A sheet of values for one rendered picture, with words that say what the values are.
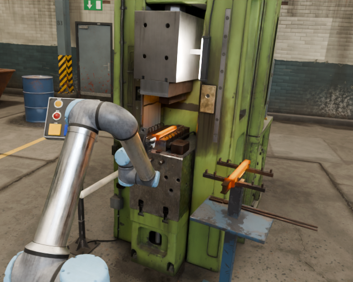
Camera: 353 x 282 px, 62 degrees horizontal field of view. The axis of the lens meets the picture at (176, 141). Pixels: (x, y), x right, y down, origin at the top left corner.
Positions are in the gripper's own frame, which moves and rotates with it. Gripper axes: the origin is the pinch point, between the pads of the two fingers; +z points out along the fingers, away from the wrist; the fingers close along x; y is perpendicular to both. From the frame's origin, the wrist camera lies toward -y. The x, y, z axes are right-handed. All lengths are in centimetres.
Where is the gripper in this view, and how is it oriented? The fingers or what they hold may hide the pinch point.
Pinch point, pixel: (153, 137)
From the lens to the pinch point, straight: 190.1
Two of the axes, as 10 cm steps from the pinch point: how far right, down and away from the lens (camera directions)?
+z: 4.1, -2.5, 8.8
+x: 9.1, 1.7, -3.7
